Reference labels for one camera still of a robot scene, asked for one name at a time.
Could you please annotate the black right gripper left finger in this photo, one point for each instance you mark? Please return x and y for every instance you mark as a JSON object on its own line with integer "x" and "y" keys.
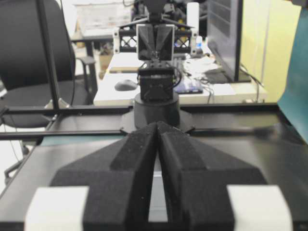
{"x": 107, "y": 190}

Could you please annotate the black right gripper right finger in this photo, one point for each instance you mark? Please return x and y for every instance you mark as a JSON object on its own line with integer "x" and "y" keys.
{"x": 217, "y": 191}

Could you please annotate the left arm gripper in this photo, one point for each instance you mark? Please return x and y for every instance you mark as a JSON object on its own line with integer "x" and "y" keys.
{"x": 154, "y": 33}

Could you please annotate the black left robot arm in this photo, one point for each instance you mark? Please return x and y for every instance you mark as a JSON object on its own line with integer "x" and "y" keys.
{"x": 157, "y": 100}

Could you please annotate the white paper roll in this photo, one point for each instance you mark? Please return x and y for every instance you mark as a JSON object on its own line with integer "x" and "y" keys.
{"x": 193, "y": 17}

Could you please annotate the white desk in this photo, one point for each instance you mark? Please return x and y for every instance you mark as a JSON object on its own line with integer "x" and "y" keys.
{"x": 221, "y": 93}

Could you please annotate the black computer mouse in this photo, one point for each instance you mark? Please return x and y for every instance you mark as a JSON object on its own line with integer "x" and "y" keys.
{"x": 125, "y": 85}

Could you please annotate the blue booklet on desk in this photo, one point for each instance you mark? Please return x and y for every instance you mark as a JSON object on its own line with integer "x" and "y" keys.
{"x": 189, "y": 86}

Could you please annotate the black computer monitor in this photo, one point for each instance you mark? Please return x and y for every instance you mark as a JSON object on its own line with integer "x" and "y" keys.
{"x": 224, "y": 35}

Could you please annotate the teal backdrop sheet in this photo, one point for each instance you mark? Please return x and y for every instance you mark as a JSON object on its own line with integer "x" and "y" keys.
{"x": 294, "y": 101}

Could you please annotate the black office chair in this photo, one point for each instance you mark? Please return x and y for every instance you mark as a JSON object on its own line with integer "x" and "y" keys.
{"x": 22, "y": 61}

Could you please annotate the black metal frame post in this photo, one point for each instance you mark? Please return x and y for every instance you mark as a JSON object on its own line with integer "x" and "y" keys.
{"x": 57, "y": 102}

